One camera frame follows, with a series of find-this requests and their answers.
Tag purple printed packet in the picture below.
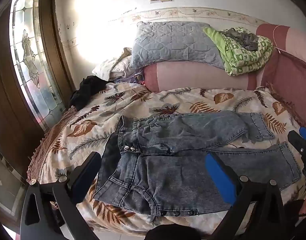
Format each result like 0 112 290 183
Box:
114 72 146 85

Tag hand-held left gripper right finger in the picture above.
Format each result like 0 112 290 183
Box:
205 152 293 240

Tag grey crumpled cloth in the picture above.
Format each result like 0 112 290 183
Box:
223 27 258 52

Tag pink bolster cushion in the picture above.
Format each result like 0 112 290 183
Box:
144 61 263 92

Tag brown fringed bed cover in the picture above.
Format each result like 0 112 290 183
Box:
26 106 78 183

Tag green patterned blanket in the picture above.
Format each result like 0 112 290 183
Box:
203 26 274 76

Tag wooden door with stained glass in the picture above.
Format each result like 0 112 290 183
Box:
0 0 77 205

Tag pink padded bed side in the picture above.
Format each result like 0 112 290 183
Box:
255 24 306 133

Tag grey quilted pillow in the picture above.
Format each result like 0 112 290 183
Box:
129 21 225 70

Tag blue denim pants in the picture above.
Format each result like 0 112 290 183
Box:
93 110 302 217

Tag white pillow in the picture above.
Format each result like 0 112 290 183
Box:
92 47 133 82

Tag black cloth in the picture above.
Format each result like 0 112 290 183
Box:
69 75 111 110

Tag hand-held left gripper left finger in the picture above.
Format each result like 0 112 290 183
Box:
20 151 101 240

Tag leaf printed bedspread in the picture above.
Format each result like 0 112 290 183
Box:
39 81 306 233

